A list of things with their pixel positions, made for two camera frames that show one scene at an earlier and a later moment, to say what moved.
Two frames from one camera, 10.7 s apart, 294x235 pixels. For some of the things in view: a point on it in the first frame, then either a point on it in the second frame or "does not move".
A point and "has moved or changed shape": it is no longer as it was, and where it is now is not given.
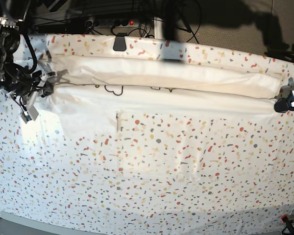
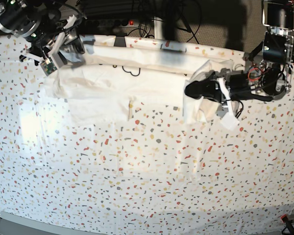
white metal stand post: (158, 23) does not move
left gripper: (28, 83) → (59, 46)
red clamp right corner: (284, 218) does not move
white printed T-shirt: (87, 93) has moved or changed shape
